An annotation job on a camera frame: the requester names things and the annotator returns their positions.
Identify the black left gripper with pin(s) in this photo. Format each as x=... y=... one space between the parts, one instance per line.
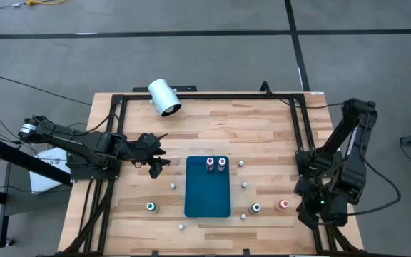
x=145 y=148

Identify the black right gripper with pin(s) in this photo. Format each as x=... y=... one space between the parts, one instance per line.
x=328 y=210

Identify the orange food coloring bottle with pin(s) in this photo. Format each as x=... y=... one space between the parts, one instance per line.
x=282 y=204

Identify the maroon food coloring bottle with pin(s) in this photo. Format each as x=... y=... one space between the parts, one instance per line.
x=209 y=163

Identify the green food coloring bottle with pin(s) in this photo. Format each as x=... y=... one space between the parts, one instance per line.
x=151 y=207

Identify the pink food coloring bottle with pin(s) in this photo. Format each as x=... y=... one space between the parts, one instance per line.
x=221 y=163

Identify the small brown food coloring bottle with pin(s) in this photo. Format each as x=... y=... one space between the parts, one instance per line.
x=244 y=185

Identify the small white bottle cap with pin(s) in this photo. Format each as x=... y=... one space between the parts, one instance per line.
x=240 y=163

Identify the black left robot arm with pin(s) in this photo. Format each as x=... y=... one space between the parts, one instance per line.
x=84 y=144

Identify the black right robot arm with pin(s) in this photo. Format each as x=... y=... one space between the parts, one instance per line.
x=355 y=142

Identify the teal plastic bin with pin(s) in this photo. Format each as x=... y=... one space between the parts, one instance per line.
x=207 y=196

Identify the white cylinder lamp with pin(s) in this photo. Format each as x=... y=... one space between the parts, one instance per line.
x=161 y=94

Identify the white paper sheet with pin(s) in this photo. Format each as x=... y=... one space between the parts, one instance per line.
x=45 y=178

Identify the black desk beam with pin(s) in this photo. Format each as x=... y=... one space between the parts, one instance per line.
x=30 y=162

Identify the black table edge bracket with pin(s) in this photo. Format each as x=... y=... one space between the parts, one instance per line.
x=154 y=253
x=246 y=252

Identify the black aluminium table frame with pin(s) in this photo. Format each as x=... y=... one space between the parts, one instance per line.
x=209 y=96

